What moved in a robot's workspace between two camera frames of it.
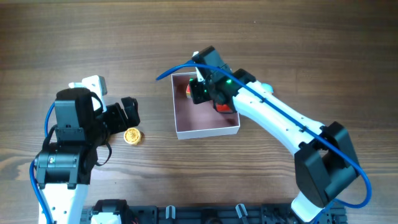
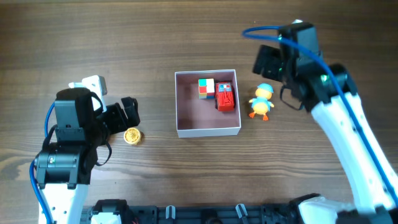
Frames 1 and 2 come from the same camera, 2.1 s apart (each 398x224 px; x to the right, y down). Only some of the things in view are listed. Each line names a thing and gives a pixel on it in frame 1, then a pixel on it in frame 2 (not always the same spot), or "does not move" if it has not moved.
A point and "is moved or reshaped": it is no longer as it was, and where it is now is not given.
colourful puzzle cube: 188,91 is moved or reshaped
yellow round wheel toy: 132,135 does not move
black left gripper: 120,119 does not move
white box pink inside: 198,120 does not move
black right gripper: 199,92 to 270,63
